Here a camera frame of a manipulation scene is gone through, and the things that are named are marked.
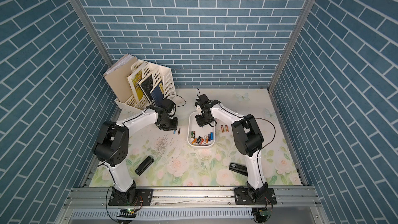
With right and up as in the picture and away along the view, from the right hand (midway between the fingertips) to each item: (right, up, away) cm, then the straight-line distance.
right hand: (201, 122), depth 97 cm
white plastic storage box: (-1, -8, -3) cm, 9 cm away
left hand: (-13, -3, -3) cm, 14 cm away
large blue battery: (+6, -8, -3) cm, 10 cm away
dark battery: (-14, -6, 0) cm, 15 cm away
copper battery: (+13, -4, +2) cm, 14 cm away
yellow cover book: (-41, +26, -5) cm, 49 cm away
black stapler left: (-29, -20, -16) cm, 39 cm away
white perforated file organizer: (-28, +32, +2) cm, 42 cm away
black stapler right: (+20, -22, -16) cm, 34 cm away
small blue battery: (-17, -6, 0) cm, 18 cm away
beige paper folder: (-48, +27, -9) cm, 56 cm away
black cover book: (-36, +24, +1) cm, 43 cm away
